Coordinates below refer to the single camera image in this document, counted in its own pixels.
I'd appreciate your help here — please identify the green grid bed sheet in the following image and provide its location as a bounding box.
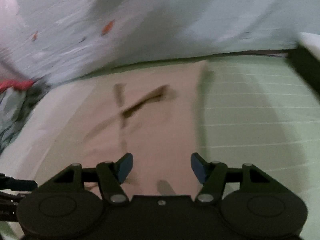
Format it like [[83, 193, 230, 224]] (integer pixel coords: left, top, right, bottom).
[[1, 56, 319, 239]]

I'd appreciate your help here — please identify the black and white object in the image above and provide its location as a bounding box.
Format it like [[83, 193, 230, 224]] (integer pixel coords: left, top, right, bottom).
[[287, 33, 320, 98]]

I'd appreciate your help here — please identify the grey checked cloth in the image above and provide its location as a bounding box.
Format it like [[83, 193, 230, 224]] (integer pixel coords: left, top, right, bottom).
[[1, 80, 50, 152]]

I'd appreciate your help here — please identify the pink beige garment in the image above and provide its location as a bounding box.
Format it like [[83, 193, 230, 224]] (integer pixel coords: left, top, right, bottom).
[[35, 61, 208, 196]]

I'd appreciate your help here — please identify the light blue carrot-print duvet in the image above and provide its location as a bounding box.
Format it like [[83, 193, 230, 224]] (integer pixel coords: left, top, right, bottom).
[[1, 0, 319, 84]]

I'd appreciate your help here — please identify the red cloth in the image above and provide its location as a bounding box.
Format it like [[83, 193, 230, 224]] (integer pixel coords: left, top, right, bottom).
[[0, 80, 35, 93]]

